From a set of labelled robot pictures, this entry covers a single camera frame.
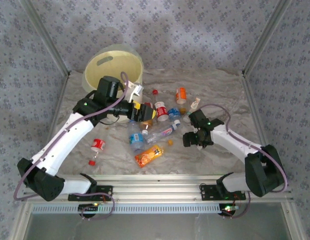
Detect clear bottle purple red label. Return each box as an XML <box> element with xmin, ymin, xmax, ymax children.
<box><xmin>144</xmin><ymin>123</ymin><xmax>180</xmax><ymax>145</ymax></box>

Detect controller board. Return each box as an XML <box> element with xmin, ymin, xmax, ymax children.
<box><xmin>78</xmin><ymin>202</ymin><xmax>100</xmax><ymax>212</ymax></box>
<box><xmin>218</xmin><ymin>203</ymin><xmax>239</xmax><ymax>217</ymax></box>

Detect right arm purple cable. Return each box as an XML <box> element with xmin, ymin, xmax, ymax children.
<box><xmin>199</xmin><ymin>103</ymin><xmax>289</xmax><ymax>220</ymax></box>

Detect right controller board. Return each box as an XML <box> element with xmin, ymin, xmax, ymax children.
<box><xmin>218</xmin><ymin>203</ymin><xmax>239</xmax><ymax>217</ymax></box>

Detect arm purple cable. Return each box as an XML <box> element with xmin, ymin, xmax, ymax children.
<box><xmin>199</xmin><ymin>103</ymin><xmax>289</xmax><ymax>220</ymax></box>
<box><xmin>13</xmin><ymin>71</ymin><xmax>130</xmax><ymax>221</ymax></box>

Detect orange juice bottle yellow cap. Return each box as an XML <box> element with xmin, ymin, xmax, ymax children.
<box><xmin>134</xmin><ymin>139</ymin><xmax>174</xmax><ymax>169</ymax></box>

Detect orange label bottle gold cap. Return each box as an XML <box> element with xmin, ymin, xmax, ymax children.
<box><xmin>175</xmin><ymin>86</ymin><xmax>188</xmax><ymax>113</ymax></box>

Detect slotted grey cable duct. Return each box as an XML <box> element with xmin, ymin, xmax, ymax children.
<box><xmin>31</xmin><ymin>203</ymin><xmax>220</xmax><ymax>215</ymax></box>

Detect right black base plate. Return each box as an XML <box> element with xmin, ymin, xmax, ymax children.
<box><xmin>199</xmin><ymin>183</ymin><xmax>247</xmax><ymax>201</ymax></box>

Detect clear bottle red cola label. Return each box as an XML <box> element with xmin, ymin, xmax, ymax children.
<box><xmin>88</xmin><ymin>138</ymin><xmax>107</xmax><ymax>167</ymax></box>

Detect aluminium mounting rail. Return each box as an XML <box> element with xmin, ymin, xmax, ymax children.
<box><xmin>21</xmin><ymin>174</ymin><xmax>294</xmax><ymax>203</ymax></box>

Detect brown red bottle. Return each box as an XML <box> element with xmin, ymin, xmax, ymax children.
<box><xmin>140</xmin><ymin>101</ymin><xmax>155</xmax><ymax>128</ymax></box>

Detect blue label bottle white cap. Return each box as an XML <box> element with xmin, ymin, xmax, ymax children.
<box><xmin>167</xmin><ymin>106</ymin><xmax>182</xmax><ymax>126</ymax></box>

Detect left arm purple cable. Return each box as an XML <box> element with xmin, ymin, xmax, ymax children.
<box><xmin>13</xmin><ymin>71</ymin><xmax>130</xmax><ymax>221</ymax></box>

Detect white ribbed plastic bin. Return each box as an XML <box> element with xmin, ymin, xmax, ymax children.
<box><xmin>81</xmin><ymin>44</ymin><xmax>145</xmax><ymax>124</ymax></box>

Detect clear bottle blue cap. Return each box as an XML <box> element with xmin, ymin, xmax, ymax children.
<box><xmin>126</xmin><ymin>119</ymin><xmax>146</xmax><ymax>154</ymax></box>

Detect left aluminium frame post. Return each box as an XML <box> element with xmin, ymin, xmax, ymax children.
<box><xmin>19</xmin><ymin>0</ymin><xmax>72</xmax><ymax>77</ymax></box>

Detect aluminium frame post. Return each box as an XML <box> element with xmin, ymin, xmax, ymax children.
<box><xmin>19</xmin><ymin>0</ymin><xmax>72</xmax><ymax>77</ymax></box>
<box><xmin>242</xmin><ymin>0</ymin><xmax>292</xmax><ymax>76</ymax></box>

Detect left controller board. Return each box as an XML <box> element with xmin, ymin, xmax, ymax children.
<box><xmin>78</xmin><ymin>202</ymin><xmax>100</xmax><ymax>212</ymax></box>

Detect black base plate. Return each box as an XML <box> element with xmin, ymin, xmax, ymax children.
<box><xmin>199</xmin><ymin>183</ymin><xmax>247</xmax><ymax>201</ymax></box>
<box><xmin>67</xmin><ymin>184</ymin><xmax>113</xmax><ymax>201</ymax></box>

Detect right aluminium frame post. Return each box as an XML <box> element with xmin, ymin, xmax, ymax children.
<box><xmin>242</xmin><ymin>0</ymin><xmax>292</xmax><ymax>76</ymax></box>

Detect white wrapper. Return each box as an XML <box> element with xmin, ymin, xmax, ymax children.
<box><xmin>190</xmin><ymin>97</ymin><xmax>202</xmax><ymax>110</ymax></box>

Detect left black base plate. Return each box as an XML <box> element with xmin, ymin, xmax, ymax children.
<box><xmin>67</xmin><ymin>184</ymin><xmax>113</xmax><ymax>201</ymax></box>

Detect red white label water bottle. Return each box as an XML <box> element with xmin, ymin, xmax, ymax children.
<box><xmin>151</xmin><ymin>89</ymin><xmax>170</xmax><ymax>123</ymax></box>

